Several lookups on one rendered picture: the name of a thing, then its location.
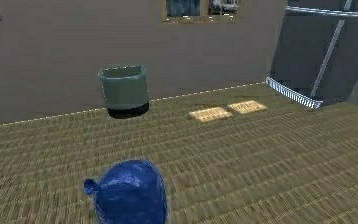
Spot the green waste bin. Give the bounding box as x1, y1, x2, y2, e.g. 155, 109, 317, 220
97, 64, 151, 120

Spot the blue tied garbage bag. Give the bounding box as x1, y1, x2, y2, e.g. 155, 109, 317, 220
83, 159, 168, 224

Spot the dark grey fridge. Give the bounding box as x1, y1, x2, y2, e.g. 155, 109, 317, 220
265, 0, 358, 110

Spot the window with wooden frame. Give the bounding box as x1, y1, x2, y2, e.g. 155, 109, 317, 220
161, 0, 241, 24

